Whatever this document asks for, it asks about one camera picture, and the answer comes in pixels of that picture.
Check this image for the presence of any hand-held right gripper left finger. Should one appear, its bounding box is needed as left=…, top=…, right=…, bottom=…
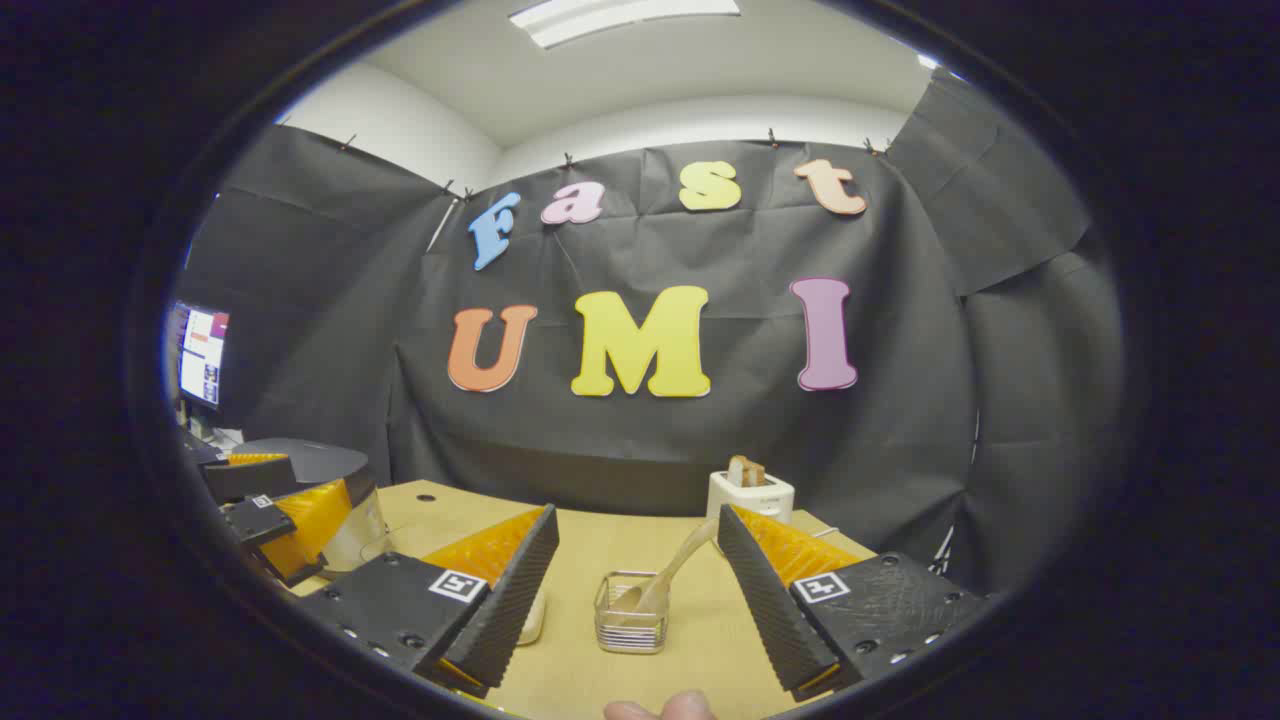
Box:
left=295, top=503, right=562, bottom=701

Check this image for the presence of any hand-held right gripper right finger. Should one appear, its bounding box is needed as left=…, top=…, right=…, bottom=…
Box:
left=716, top=503, right=991, bottom=703

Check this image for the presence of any dark grey rice cooker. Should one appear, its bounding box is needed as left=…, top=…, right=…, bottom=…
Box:
left=232, top=437, right=391, bottom=576

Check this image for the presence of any wooden spoon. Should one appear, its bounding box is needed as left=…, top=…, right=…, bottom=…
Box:
left=612, top=517, right=721, bottom=616

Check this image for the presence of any wire chopstick holder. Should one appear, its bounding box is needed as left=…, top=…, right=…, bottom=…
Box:
left=594, top=570, right=671, bottom=656

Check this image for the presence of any white toaster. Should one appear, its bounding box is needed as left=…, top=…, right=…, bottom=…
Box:
left=706, top=470, right=796, bottom=526

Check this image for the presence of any computer monitor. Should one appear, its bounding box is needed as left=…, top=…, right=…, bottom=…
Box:
left=175, top=303, right=231, bottom=411

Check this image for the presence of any ceiling light panel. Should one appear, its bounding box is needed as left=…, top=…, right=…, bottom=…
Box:
left=508, top=0, right=743, bottom=49

